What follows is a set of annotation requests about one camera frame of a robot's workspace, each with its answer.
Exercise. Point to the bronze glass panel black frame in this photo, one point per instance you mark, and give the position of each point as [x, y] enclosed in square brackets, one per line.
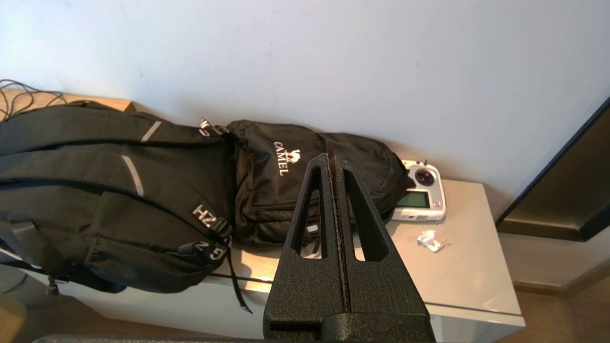
[572, 190]

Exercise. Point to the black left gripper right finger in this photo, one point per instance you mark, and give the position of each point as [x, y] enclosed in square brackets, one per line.
[381, 286]

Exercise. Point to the white radio remote controller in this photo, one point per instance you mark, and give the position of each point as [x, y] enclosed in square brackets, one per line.
[429, 209]

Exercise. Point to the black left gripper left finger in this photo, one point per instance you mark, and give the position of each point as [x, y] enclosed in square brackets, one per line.
[310, 286]

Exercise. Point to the black Camel backpack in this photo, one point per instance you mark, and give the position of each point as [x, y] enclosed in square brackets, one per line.
[267, 200]

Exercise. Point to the large black HZ backpack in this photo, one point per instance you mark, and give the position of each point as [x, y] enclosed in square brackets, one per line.
[95, 205]

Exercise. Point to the light wooden desk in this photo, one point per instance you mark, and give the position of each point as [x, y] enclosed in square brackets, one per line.
[100, 101]

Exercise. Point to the beige side cabinet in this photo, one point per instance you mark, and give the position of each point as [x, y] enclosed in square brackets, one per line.
[467, 276]

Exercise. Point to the crumpled white paper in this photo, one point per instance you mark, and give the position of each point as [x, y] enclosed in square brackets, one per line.
[431, 240]

